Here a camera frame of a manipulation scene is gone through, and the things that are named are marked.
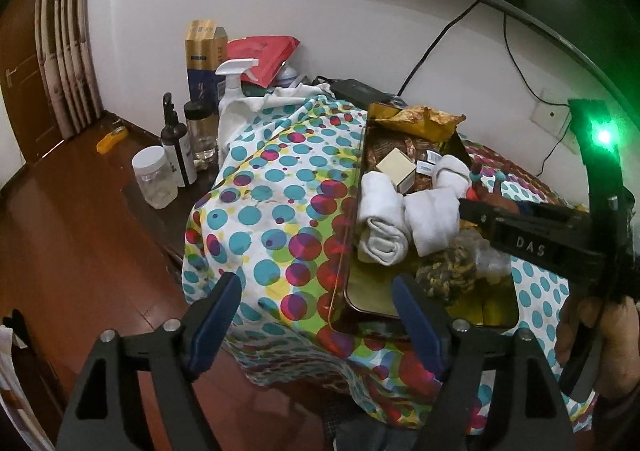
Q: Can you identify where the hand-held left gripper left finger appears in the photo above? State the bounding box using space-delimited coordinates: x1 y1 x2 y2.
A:
56 272 243 451

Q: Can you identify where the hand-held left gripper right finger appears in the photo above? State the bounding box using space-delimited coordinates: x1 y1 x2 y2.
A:
391 273 581 451

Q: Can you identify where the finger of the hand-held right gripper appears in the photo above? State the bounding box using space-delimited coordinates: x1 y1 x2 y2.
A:
457 198 592 227

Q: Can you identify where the brown toy figure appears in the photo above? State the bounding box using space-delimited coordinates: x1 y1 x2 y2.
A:
467 170 521 209

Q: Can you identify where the white sock ball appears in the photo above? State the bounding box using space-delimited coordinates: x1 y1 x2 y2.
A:
434 155 472 192

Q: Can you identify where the gold rectangular tin box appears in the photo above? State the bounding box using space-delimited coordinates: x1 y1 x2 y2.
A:
342 103 521 332

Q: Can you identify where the clear bag of nuts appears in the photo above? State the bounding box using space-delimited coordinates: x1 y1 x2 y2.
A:
415 243 478 304

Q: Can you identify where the small red-topped cream box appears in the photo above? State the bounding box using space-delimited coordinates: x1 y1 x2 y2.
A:
375 148 417 194

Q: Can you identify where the brown snack packet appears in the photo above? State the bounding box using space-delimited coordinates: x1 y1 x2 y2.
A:
367 131 451 176

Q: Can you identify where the yellow snack packet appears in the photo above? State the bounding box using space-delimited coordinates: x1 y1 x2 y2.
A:
369 102 466 144

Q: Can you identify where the person's right hand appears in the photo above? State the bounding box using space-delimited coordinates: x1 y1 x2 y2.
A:
555 291 640 399

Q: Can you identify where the dark wooden cabinet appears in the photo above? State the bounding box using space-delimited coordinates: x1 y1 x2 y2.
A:
122 151 221 272

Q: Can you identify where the polka dot tablecloth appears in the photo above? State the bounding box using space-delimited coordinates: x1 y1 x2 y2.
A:
182 96 598 434

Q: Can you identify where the clear jar with white lid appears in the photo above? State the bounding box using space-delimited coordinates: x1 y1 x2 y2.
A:
131 146 178 209

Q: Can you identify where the black set-top device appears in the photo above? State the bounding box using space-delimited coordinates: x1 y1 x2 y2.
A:
312 76 396 106

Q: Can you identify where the black pump bottle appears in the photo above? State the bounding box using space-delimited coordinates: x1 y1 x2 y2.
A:
160 93 198 188

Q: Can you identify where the clear bottle with black cap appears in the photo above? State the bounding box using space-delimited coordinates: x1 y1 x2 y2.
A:
183 100 221 172

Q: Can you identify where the white cloth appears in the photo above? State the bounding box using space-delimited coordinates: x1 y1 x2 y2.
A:
218 83 336 156

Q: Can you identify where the small yellow tool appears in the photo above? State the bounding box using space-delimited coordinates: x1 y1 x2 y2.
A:
96 127 128 154

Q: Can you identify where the white paper bag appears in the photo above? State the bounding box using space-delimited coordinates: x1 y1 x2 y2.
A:
0 326 56 451

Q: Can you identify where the white spray bottle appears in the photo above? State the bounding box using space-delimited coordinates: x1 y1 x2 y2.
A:
215 58 261 132

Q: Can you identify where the red bag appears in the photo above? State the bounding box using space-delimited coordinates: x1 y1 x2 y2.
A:
226 36 301 86

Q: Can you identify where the blue and gold carton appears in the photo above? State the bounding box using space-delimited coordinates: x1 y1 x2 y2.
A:
185 20 228 104

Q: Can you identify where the brown wooden door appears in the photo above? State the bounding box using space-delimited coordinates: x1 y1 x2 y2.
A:
0 0 61 162

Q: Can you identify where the beige striped curtain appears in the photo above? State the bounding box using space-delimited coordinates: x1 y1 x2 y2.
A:
34 0 103 134

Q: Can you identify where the black charger cable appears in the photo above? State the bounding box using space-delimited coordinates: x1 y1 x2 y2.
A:
540 128 576 176

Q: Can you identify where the white antenna wall outlet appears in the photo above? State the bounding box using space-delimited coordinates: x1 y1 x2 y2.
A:
531 88 571 136

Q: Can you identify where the black television power cable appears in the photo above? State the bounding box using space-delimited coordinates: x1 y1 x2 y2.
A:
502 13 573 106

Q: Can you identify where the black cable to set-top device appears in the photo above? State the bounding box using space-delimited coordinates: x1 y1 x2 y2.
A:
397 1 478 96

